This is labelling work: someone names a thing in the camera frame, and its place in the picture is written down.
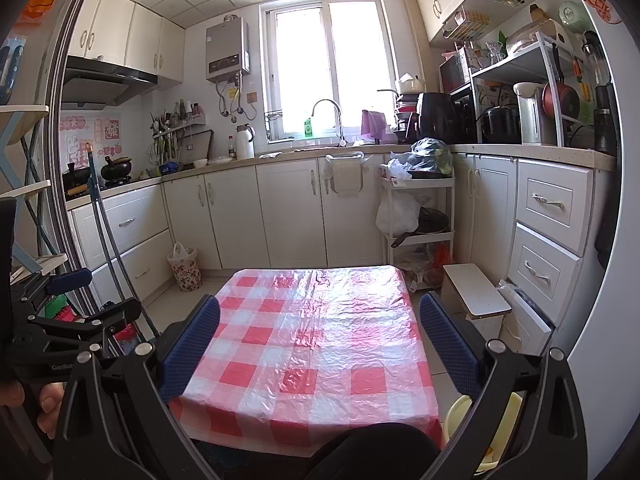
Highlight white lidded pot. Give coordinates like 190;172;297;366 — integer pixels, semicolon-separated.
395;74;426;95

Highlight white storage trolley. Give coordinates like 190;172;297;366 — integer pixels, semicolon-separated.
379;160;457;288

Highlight white hanging door bin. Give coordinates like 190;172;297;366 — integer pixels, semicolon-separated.
324;151;366;196

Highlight black frying pan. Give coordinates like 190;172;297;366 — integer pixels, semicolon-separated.
391;207;450;249

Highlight pale yellow waste bin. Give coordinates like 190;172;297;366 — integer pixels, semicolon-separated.
442;392;526;473

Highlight red green knitted slipper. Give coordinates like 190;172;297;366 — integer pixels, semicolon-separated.
44;295;76;321

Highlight black clay pot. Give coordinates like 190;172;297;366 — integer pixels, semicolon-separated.
101;156;135;181

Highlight person's black pants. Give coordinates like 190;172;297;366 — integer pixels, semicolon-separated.
300;422;443;480

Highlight black bag of vegetables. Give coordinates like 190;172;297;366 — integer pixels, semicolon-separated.
407;137;454;177

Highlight tall black bottle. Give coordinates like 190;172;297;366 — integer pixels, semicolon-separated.
592;82;618;153

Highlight large white plastic bag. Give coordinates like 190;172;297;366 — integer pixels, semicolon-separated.
376;191;422;233

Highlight red checked tablecloth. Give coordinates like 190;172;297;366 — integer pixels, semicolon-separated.
167;266;445;448

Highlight small white plastic bag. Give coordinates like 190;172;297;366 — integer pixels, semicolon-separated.
385;159;413;181

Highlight white refrigerator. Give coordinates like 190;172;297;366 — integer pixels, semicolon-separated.
555;0;638;480

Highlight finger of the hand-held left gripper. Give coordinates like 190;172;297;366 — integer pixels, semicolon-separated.
12;267;94;306
27;298;143;356

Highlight blue beige shoe rack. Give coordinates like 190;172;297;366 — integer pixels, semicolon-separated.
0;105;68;281

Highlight red hanging pan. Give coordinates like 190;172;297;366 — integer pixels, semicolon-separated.
542;45;582;123

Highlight black air fryer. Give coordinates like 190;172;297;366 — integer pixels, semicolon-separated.
416;91;458;145

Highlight white kitchen base cabinets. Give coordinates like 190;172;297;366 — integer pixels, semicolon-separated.
65;145;616;356

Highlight floral bin with plastic bag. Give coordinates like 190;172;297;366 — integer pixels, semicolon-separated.
167;242;203;292

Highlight white low stool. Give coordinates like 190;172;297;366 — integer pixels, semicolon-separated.
441;262;512;336

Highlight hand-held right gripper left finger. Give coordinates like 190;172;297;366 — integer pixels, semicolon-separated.
52;295;221;480

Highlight white countertop shelf rack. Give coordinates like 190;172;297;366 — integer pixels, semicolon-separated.
470;30;591;148

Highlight grey sliding door frame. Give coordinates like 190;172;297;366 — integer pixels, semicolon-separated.
47;0;151;351

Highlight white electric water boiler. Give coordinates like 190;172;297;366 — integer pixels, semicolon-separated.
514;81;553;146

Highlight chrome kitchen faucet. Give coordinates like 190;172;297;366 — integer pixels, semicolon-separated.
311;99;347;147

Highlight black rice cooker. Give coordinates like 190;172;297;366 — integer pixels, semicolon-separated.
480;105;522;145

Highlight black range hood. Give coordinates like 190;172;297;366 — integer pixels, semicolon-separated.
60;55;160;108

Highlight person's left hand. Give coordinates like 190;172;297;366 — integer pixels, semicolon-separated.
0;377;63;441

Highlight stack of kitchen trays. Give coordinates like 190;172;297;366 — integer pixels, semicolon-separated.
395;92;420;143

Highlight red wall stickers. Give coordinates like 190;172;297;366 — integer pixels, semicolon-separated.
60;115;123;166

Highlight kitchen window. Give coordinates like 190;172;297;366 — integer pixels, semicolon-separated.
260;0;401;143

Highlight white gas water heater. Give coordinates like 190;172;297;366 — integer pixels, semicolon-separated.
205;17;251;83

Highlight red plastic bag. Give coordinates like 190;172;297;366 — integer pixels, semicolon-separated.
431;242;453;271

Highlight white thermos jug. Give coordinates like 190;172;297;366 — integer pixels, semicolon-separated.
235;124;256;160

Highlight grey cutting board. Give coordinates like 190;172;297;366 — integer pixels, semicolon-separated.
180;130;215;166

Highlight dark red toaster oven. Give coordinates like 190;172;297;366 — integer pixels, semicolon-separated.
439;47;481;93

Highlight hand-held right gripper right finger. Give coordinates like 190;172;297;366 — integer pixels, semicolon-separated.
420;293;590;480

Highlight wall utensil rack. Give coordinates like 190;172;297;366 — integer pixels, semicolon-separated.
149;101;208;161

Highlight clear plastic food bags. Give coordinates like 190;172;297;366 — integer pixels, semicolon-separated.
400;250;436;293

